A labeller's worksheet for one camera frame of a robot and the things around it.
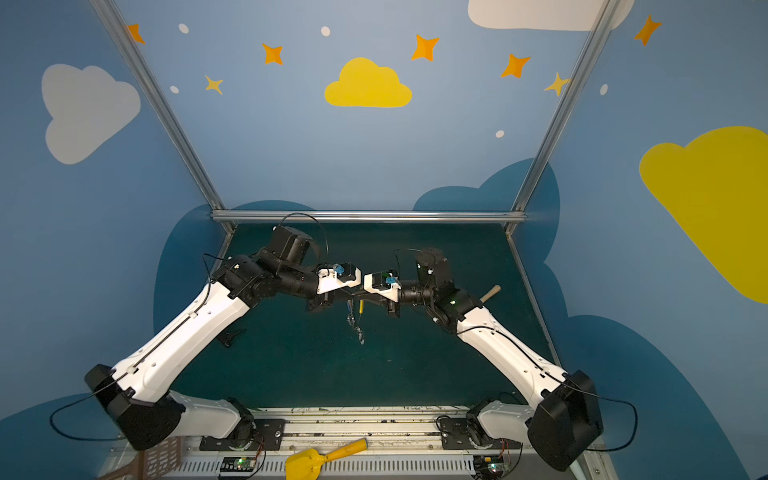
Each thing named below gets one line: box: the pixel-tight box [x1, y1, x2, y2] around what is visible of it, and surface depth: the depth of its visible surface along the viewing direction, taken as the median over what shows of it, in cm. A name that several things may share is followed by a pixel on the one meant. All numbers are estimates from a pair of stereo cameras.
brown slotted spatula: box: [96, 436, 183, 480], surface depth 72 cm
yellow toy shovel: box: [286, 438, 369, 480], surface depth 71 cm
